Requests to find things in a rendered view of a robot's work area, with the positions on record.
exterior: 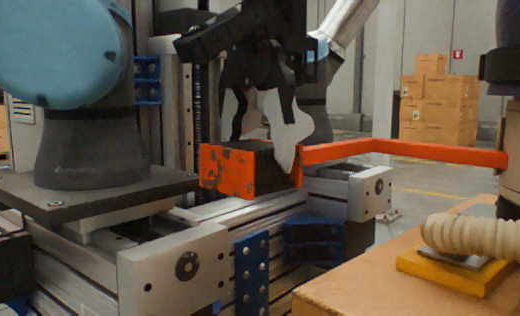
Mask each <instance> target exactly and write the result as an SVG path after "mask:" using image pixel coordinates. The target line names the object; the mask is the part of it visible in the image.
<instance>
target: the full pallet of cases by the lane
mask: <svg viewBox="0 0 520 316"><path fill-rule="evenodd" d="M447 63H448V55H443V54H438V53H436V54H418V55H416V66H415V75H401V84H400V98H404V99H401V102H400V112H399V120H400V122H399V137H398V139H399V140H408V141H416V142H425V143H434V144H443V145H452V146H460V147H475V144H476V141H475V140H476V135H477V123H478V116H479V105H480V82H481V81H479V80H478V75H468V74H447Z"/></svg>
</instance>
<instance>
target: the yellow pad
mask: <svg viewBox="0 0 520 316"><path fill-rule="evenodd" d="M517 265H518V261H517V260H514V261H512V262H508V261H507V260H506V259H505V258H502V259H501V260H497V258H496V257H491V258H487V257H485V256H482V257H477V256H476V255H475V254H474V255H473V256H470V257H468V258H464V257H459V258H454V257H449V256H444V255H443V254H441V253H439V252H437V251H436V250H434V249H433V248H431V247H429V246H427V245H426V244H425V242H424V241H422V242H421V243H419V244H417V245H415V247H411V248H410V249H408V250H406V251H405V252H404V253H402V254H400V255H398V256H397V263H396V268H397V270H398V271H400V272H403V273H406V274H411V275H414V276H416V277H418V278H421V279H424V280H426V281H429V282H432V283H434V284H440V285H442V286H444V287H447V288H450V289H453V290H455V291H458V292H461V293H466V294H468V295H471V296H473V297H476V298H479V299H484V298H485V297H486V296H487V295H488V294H489V293H490V292H491V291H492V290H493V289H494V288H495V287H496V286H497V285H498V284H499V283H500V282H501V281H502V280H503V279H504V278H505V277H506V276H507V275H508V274H509V273H510V272H511V271H512V270H513V269H514V268H515V266H517Z"/></svg>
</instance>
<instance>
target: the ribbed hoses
mask: <svg viewBox="0 0 520 316"><path fill-rule="evenodd" d="M420 230H421V237H422V238H423V240H424V242H425V244H426V245H427V246H429V247H431V248H433V249H434V250H436V251H437V252H439V253H441V254H443V255H444V256H449V257H454V258H459V257H464V258H468V257H470V256H473V255H474V254H475V255H476V256H477V257H482V256H485V257H487V258H491V257H496V258H497V260H501V259H502V258H505V259H506V260H507V261H508V262H512V261H514V260H517V261H518V263H519V264H520V220H517V221H516V222H514V221H513V220H508V221H504V220H503V219H499V220H494V219H493V218H491V217H489V219H488V220H486V219H485V218H484V217H482V216H480V217H479V218H476V217H475V216H473V215H470V216H468V217H467V216H466V215H463V214H462V215H460V216H459V215H456V214H449V213H445V212H438V213H433V214H431V215H429V216H428V217H427V218H425V219H424V221H423V223H422V225H421V227H420Z"/></svg>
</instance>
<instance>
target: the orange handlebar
mask: <svg viewBox="0 0 520 316"><path fill-rule="evenodd" d="M370 152H374V153H380V154H388V155H394V156H407V157H415V158H421V159H428V160H434V161H442V162H448V163H454V164H461V165H475V166H481V167H489V168H495V169H502V170H507V169H508V153H507V152H505V151H503V150H495V149H486V148H477V147H460V146H452V145H443V144H434V143H425V142H416V141H408V140H399V139H391V138H355V139H349V140H343V141H337V142H332V143H326V144H320V145H315V146H308V147H303V166H308V165H313V164H317V163H322V162H325V161H330V160H334V159H339V158H343V157H352V156H357V155H361V154H365V153H370Z"/></svg>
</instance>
